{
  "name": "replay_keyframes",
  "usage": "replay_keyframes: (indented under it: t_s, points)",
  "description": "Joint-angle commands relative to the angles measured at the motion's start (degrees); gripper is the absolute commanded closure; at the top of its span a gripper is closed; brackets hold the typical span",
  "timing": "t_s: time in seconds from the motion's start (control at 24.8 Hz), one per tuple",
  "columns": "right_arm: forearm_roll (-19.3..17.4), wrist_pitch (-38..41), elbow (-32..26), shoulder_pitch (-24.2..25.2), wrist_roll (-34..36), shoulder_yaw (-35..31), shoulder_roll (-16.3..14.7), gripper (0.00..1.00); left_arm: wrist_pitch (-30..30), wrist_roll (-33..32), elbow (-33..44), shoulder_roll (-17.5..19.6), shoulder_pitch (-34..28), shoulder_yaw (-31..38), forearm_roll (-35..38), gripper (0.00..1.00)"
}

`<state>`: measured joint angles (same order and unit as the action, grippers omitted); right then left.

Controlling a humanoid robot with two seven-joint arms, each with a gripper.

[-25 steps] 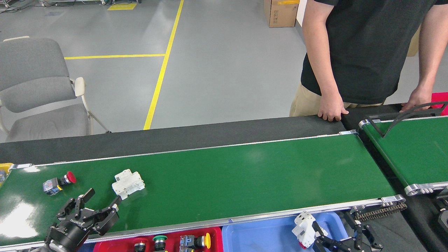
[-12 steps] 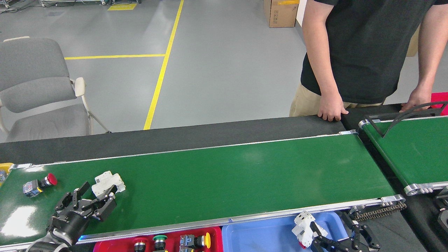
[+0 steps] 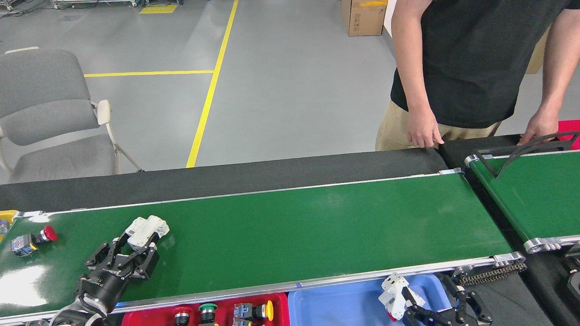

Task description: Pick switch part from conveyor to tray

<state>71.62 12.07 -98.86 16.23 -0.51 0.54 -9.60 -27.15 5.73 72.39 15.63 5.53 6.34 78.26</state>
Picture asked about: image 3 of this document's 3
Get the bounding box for cardboard box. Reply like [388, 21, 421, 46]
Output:
[341, 0, 388, 37]

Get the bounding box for green main conveyor belt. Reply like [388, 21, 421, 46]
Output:
[0, 168, 527, 324]

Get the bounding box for person's right hand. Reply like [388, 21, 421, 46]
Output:
[406, 111, 445, 149]

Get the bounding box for blue plastic tray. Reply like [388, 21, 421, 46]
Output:
[288, 273, 454, 326]

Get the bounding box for yellow push button switch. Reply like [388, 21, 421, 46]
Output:
[233, 300, 274, 326]

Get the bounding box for red plastic bin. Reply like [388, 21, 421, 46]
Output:
[556, 120, 580, 151]

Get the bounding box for black guide frame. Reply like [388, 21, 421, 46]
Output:
[471, 131, 580, 179]

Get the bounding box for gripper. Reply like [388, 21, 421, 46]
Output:
[75, 235, 160, 312]

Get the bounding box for grey office chair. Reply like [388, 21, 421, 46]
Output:
[0, 47, 144, 184]

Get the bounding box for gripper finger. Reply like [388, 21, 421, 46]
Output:
[401, 286, 449, 326]
[446, 285, 493, 326]

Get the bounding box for person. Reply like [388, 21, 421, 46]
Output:
[375, 0, 580, 152]

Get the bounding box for tan plant pot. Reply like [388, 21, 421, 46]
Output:
[526, 25, 552, 74]

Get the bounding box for green feeder conveyor belt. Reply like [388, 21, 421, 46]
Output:
[464, 147, 580, 254]

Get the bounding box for green mushroom button switch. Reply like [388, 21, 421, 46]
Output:
[198, 303, 218, 324]

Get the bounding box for red mushroom button switch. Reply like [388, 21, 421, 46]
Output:
[11, 225, 58, 258]

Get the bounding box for red plastic tray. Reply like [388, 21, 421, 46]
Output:
[121, 293, 290, 326]

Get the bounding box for yellow plastic tray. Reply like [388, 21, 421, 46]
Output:
[0, 210, 19, 243]

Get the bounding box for black drive chain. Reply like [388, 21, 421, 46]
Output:
[458, 263, 528, 287]

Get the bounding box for person's left hand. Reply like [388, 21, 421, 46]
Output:
[517, 111, 560, 146]

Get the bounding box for white circuit breaker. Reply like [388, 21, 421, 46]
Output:
[125, 215, 170, 252]
[378, 272, 426, 321]

